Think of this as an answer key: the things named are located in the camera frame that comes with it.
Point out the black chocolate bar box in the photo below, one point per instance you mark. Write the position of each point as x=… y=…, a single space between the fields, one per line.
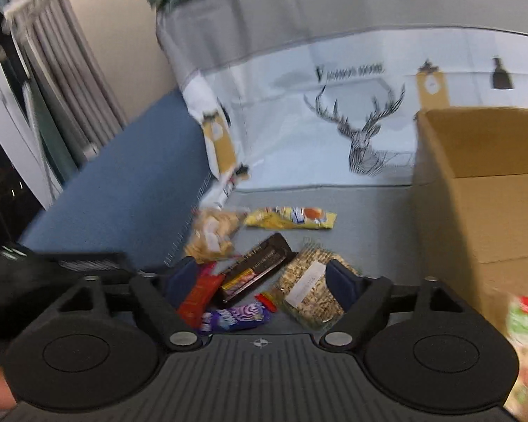
x=259 y=263

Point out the dark cabinet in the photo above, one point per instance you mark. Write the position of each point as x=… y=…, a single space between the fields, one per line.
x=0 y=202

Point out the blue mat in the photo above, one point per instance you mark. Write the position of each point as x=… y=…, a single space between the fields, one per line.
x=127 y=184

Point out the purple snack packet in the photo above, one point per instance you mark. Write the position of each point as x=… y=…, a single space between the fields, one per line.
x=237 y=316

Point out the clear seed cracker packet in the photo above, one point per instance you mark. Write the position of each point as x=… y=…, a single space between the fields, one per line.
x=308 y=290

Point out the yellow snack packet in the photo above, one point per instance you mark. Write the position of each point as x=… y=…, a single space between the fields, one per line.
x=286 y=217

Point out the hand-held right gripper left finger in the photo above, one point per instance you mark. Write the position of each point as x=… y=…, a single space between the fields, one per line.
x=182 y=281

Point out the small red wrapper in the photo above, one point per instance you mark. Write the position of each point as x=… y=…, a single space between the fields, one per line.
x=266 y=302

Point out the tan crisps bag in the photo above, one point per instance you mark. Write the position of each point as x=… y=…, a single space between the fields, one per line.
x=211 y=233

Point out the cardboard box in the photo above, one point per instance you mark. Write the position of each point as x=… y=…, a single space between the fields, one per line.
x=479 y=220

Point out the white door panel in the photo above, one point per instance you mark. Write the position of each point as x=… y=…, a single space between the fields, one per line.
x=9 y=140

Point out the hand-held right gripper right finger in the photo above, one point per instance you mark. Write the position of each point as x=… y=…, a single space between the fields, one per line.
x=339 y=283

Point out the red topped snack packet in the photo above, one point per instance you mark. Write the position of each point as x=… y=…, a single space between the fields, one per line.
x=523 y=325

